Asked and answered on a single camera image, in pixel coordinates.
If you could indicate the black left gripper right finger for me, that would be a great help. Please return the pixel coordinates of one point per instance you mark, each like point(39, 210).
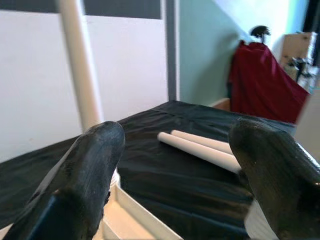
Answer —
point(282, 187)

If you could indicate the white plastic table top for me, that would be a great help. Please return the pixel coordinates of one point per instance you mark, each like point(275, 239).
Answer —
point(130, 220)

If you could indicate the grey door frame post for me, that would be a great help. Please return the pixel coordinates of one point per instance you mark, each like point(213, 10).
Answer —
point(171, 50)

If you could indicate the tan plywood box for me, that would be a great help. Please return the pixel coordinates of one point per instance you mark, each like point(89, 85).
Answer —
point(295, 47)

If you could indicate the black plastic table cover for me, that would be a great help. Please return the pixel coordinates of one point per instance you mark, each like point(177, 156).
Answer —
point(175, 190)

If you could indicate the black metal stand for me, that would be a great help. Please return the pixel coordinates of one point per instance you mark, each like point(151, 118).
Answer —
point(300, 67)

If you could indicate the black crested helmet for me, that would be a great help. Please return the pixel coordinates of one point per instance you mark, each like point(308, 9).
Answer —
point(260, 32)

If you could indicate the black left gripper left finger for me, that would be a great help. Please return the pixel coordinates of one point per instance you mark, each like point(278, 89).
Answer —
point(82, 175)

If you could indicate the dark red cloth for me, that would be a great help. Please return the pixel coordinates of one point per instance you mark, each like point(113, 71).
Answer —
point(262, 87)

